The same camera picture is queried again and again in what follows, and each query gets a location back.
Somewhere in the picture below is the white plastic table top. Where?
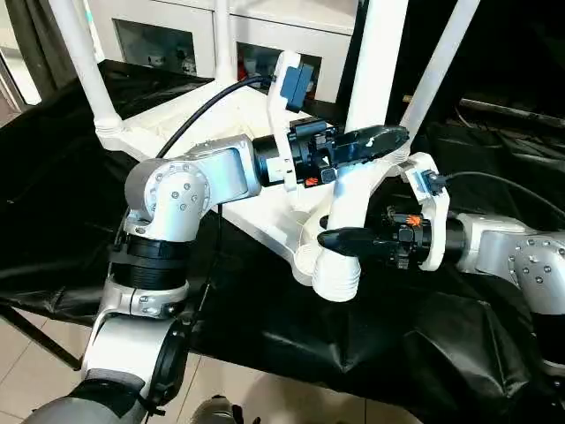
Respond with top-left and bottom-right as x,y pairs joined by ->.
93,84 -> 416,289

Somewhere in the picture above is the white plastic table leg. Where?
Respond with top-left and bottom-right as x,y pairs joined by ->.
400,0 -> 483,165
309,0 -> 410,304
212,0 -> 240,85
47,0 -> 126,135

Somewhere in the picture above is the black low bench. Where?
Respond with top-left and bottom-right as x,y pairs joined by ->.
459,95 -> 565,125

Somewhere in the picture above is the white glass-door cabinet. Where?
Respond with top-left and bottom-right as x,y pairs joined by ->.
88,0 -> 363,105

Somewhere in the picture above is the black plastic mat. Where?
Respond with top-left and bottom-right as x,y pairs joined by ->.
0,60 -> 565,424

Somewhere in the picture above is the grey curtain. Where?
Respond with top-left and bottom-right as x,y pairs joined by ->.
4,0 -> 72,100

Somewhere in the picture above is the black stand pole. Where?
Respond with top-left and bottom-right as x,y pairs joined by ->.
0,305 -> 82,372

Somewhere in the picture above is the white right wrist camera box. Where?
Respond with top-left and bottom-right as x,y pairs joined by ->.
401,152 -> 452,273

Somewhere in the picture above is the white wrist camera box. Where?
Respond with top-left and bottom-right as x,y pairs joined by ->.
267,50 -> 318,189
401,152 -> 452,273

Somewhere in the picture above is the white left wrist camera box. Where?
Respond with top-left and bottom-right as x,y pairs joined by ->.
267,50 -> 318,189

